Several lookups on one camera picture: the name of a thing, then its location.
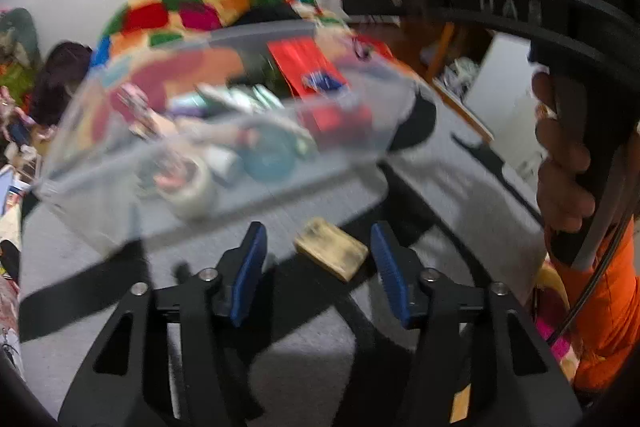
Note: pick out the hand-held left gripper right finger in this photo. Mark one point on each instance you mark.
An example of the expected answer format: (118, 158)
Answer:
(389, 272)

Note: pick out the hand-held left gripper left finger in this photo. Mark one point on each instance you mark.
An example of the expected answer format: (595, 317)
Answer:
(250, 272)

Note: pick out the beige wooden block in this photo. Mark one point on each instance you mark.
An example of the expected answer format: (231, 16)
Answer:
(332, 249)

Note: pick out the white tape roll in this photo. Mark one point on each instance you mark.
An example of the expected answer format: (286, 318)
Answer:
(195, 192)

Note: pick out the teal round jar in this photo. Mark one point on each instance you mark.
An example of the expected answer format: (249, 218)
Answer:
(270, 157)

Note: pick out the clear plastic storage box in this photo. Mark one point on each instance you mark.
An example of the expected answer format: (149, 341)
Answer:
(100, 187)

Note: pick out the orange sleeved right forearm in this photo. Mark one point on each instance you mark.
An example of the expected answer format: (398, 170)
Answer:
(610, 317)

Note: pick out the person's right hand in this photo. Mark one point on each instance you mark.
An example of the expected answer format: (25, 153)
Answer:
(557, 157)

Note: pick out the grey black patterned blanket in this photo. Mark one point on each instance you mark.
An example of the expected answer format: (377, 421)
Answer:
(450, 217)

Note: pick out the red flat box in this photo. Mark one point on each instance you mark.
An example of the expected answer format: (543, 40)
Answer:
(305, 67)

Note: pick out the black garment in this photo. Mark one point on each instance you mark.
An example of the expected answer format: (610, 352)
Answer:
(270, 14)

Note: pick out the dark clothes pile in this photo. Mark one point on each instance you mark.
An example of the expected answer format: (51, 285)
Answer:
(62, 77)

